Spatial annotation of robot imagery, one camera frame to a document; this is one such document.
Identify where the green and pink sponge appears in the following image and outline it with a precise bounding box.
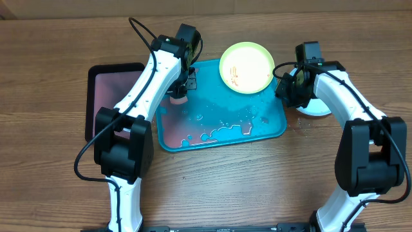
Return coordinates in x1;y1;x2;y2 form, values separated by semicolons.
169;96;188;105

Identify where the light blue plate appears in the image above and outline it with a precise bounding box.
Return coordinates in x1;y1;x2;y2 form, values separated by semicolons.
288;66;333;117

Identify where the teal serving tray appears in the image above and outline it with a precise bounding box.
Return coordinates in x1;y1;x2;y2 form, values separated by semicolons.
156;59;287;152

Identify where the yellow plate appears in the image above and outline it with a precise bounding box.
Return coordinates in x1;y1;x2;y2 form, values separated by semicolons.
219;42;275;94

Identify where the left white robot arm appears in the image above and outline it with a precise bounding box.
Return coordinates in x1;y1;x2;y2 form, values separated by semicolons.
93;24;203;231

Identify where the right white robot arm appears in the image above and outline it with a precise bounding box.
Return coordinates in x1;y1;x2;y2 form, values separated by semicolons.
276;42;411;232

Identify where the dark maroon tray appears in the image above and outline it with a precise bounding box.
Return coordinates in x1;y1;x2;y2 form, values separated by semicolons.
85;63;145;142

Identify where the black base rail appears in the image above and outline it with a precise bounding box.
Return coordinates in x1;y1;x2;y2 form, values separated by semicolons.
80;222;368;232

